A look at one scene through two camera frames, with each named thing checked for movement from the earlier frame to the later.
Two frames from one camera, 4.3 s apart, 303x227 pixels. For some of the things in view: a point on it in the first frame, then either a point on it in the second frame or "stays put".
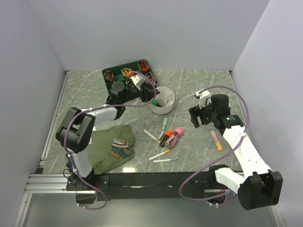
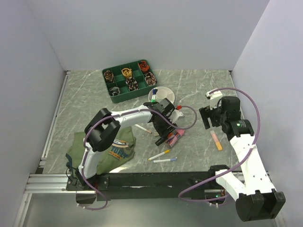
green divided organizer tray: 134,73 stays put
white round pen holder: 166,98 stays put
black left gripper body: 133,93 -> 161,127
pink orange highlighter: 218,143 stays put
